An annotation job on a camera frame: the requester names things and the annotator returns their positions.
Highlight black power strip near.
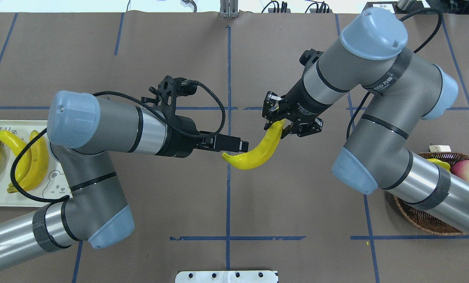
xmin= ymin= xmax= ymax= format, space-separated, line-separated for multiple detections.
xmin=304 ymin=0 xmax=333 ymax=14

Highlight black box with label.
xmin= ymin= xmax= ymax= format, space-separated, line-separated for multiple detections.
xmin=362 ymin=1 xmax=403 ymax=14

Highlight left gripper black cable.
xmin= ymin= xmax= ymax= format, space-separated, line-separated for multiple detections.
xmin=9 ymin=81 xmax=226 ymax=203

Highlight aluminium frame post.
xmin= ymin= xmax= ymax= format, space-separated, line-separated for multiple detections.
xmin=219 ymin=0 xmax=239 ymax=18

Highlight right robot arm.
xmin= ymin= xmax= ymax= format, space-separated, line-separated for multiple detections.
xmin=262 ymin=7 xmax=469 ymax=235

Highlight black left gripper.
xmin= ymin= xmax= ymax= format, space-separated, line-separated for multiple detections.
xmin=156 ymin=114 xmax=249 ymax=158

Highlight yellow starfruit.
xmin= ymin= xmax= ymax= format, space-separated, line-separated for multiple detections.
xmin=426 ymin=158 xmax=451 ymax=172

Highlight white bear tray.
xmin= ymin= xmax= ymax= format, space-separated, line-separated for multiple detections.
xmin=0 ymin=120 xmax=71 ymax=207

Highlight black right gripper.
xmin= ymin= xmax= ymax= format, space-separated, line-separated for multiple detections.
xmin=262 ymin=79 xmax=329 ymax=139

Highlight paper basket tag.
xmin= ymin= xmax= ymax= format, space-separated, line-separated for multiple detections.
xmin=429 ymin=145 xmax=452 ymax=153

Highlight black power strip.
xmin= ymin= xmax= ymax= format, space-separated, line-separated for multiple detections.
xmin=261 ymin=0 xmax=291 ymax=14
xmin=304 ymin=0 xmax=333 ymax=14

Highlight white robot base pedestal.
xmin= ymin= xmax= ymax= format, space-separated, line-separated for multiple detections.
xmin=175 ymin=270 xmax=279 ymax=283

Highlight black power strip far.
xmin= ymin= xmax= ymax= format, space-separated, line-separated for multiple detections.
xmin=261 ymin=0 xmax=291 ymax=14

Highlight brown wicker basket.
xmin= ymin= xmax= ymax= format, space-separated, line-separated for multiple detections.
xmin=385 ymin=152 xmax=469 ymax=237

